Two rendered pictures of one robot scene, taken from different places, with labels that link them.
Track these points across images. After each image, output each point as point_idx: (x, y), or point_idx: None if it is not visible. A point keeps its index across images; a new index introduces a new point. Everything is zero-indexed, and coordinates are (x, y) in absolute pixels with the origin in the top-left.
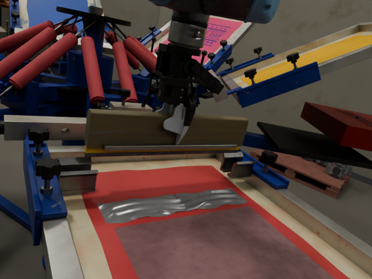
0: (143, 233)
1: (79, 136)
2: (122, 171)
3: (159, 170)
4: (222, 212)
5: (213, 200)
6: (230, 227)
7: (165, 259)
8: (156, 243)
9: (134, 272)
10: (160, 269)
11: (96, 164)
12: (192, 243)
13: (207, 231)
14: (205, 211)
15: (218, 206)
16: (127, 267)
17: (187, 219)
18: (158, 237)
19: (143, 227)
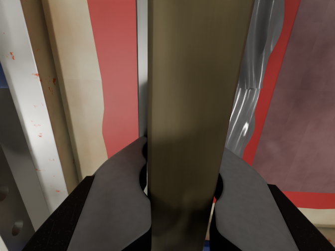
0: (269, 167)
1: (16, 202)
2: (107, 136)
3: (107, 62)
4: (303, 17)
5: (269, 11)
6: None
7: (320, 164)
8: (294, 161)
9: (311, 192)
10: (327, 173)
11: (80, 165)
12: (324, 123)
13: (322, 86)
14: (280, 53)
15: (283, 6)
16: (302, 195)
17: (279, 100)
18: (286, 155)
19: (260, 163)
